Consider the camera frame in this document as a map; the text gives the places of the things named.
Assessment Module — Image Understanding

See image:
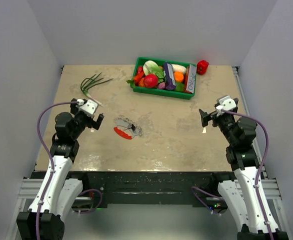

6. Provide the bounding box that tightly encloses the green vegetable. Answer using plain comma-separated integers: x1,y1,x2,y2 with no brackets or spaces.
174,82,185,93

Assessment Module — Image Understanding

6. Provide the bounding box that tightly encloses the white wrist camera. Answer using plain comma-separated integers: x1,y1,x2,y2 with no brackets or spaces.
76,99,99,118
216,95,237,117

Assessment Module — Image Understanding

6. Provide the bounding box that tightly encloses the green plastic bin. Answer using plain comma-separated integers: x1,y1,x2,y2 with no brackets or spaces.
129,56,197,100

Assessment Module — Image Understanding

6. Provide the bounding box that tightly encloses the red apple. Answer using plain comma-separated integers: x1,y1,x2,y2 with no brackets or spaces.
143,74,158,88

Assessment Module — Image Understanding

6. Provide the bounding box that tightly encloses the red grey box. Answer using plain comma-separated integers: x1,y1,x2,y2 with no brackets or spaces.
183,64,197,94

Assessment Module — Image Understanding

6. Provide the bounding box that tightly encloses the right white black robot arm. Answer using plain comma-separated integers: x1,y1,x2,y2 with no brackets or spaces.
199,95,289,240

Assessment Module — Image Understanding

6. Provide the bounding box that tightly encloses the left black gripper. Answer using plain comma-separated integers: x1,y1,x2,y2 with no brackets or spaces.
71,99,103,140

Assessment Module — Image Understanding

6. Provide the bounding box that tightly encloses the black base frame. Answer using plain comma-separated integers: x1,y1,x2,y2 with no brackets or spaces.
30,169,265,210

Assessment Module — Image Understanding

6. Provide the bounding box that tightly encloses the purple white box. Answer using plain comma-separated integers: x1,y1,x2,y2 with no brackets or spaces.
162,62,176,91

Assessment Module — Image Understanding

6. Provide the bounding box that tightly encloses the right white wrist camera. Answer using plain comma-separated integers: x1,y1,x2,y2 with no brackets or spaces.
216,95,237,117

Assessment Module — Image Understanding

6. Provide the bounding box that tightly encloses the red bell pepper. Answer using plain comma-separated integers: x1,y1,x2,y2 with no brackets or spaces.
196,60,209,75

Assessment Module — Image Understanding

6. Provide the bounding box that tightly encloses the purple sweet potato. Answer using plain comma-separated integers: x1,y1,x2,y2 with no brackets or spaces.
156,81,166,90

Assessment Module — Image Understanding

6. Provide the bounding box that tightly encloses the orange carrot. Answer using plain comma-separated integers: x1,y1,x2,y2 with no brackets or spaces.
138,78,145,88

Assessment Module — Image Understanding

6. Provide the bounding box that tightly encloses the green spring onion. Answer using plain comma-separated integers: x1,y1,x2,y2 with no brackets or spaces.
80,72,113,107

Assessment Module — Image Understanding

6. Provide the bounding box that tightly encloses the orange fruit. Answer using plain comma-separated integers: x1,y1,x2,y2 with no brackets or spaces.
174,71,185,83

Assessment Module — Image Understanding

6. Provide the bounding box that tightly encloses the white radish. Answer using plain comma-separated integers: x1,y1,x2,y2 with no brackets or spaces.
172,64,187,75

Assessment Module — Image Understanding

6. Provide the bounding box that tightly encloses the white green cabbage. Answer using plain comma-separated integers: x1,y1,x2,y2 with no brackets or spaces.
142,60,164,79

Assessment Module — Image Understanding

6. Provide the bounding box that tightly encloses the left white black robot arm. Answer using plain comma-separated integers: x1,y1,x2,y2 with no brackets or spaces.
16,98,104,240

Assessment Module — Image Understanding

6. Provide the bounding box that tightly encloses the red chili pepper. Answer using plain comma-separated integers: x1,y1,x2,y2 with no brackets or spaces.
133,66,145,85

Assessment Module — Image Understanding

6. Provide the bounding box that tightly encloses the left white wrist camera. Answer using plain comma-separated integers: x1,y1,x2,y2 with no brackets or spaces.
76,99,99,118

